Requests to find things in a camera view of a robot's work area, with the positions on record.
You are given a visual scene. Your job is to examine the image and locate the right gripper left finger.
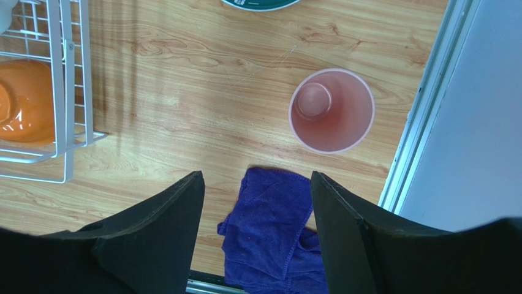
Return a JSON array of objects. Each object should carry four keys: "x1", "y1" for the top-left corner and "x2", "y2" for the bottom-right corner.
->
[{"x1": 1, "y1": 171, "x2": 205, "y2": 293}]

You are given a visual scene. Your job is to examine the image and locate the white wire dish rack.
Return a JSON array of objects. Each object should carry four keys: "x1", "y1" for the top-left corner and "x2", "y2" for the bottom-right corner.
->
[{"x1": 1, "y1": 1, "x2": 105, "y2": 183}]

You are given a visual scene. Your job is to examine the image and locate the white flower-shaped bowl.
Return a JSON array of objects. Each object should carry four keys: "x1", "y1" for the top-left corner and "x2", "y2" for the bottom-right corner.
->
[{"x1": 0, "y1": 0, "x2": 19, "y2": 34}]

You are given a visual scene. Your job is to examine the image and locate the orange bowl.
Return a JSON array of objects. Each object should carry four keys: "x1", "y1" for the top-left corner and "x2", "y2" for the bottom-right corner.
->
[{"x1": 1, "y1": 59, "x2": 55, "y2": 146}]

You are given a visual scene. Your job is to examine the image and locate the pink cup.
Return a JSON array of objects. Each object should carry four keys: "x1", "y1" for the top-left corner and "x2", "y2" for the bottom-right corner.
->
[{"x1": 288, "y1": 68, "x2": 376, "y2": 154}]

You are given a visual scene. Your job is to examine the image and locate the beige plate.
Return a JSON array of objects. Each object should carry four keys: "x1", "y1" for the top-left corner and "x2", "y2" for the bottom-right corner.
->
[{"x1": 222, "y1": 0, "x2": 300, "y2": 12}]

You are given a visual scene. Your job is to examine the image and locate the purple cloth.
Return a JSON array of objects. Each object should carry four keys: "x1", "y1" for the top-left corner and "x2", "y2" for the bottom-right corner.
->
[{"x1": 217, "y1": 167, "x2": 328, "y2": 293}]

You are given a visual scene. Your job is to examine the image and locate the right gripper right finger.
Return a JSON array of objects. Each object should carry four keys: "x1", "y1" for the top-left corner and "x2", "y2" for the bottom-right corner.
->
[{"x1": 311, "y1": 171, "x2": 521, "y2": 293}]

